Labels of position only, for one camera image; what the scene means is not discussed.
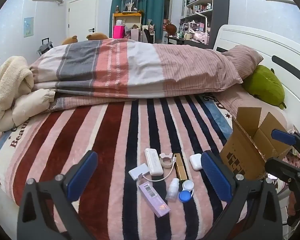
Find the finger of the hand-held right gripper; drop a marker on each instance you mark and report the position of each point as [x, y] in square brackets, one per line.
[281, 136]
[282, 170]

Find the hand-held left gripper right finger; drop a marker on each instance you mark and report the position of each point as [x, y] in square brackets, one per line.
[215, 177]

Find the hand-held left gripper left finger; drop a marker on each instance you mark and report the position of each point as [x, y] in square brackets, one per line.
[83, 172]

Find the brown cardboard box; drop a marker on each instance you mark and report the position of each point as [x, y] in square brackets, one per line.
[242, 152]

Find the white earbuds case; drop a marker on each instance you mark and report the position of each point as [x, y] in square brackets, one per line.
[195, 162]

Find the blue white contact lens case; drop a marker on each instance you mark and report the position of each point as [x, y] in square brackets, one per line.
[187, 186]

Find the gold lipstick tube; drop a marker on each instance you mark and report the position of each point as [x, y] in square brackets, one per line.
[181, 170]

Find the small white dropper bottle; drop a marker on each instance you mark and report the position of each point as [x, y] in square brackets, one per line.
[172, 192]

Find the white tape roll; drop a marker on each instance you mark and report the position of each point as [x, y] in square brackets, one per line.
[168, 166]

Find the green plush toy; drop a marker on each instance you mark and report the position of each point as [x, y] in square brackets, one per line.
[265, 87]

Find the pink bed sheet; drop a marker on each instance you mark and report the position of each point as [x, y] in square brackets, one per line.
[230, 101]

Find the white power bank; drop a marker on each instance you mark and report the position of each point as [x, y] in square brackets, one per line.
[153, 162]

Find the purple slim carton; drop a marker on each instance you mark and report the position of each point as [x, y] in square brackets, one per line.
[152, 197]

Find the pink striped pillow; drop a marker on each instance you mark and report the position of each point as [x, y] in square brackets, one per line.
[242, 57]

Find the white bed headboard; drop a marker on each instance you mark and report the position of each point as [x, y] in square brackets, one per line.
[252, 40]

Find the cream fleece blanket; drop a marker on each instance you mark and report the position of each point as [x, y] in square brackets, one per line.
[12, 80]

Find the pink grey striped duvet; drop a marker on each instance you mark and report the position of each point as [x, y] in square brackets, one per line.
[140, 65]

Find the grey suitcase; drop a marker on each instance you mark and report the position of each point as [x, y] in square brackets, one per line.
[43, 47]

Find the small brown teddy bear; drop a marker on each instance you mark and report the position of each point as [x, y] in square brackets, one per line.
[70, 40]

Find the large brown teddy bear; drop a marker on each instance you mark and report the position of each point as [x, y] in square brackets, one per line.
[97, 36]

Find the white mug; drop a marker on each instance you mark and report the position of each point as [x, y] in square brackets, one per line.
[187, 36]

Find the dark desk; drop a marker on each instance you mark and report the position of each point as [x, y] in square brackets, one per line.
[175, 38]

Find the pink bag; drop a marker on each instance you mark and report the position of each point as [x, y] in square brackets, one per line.
[118, 32]

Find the brown globe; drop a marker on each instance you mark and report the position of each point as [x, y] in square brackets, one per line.
[171, 29]

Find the dark bookcase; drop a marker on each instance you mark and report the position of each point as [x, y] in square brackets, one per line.
[197, 5]

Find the white door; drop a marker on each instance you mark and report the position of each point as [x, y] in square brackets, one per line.
[82, 15]

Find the yellow shelf unit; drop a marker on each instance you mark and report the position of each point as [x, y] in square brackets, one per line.
[127, 15]

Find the window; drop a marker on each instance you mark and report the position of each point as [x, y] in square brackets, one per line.
[168, 2]

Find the glass display case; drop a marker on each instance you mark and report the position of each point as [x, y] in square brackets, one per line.
[130, 2]

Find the teal curtain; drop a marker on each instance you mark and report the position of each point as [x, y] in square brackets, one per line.
[150, 0]

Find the blue wall poster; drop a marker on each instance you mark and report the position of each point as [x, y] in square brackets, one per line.
[28, 27]

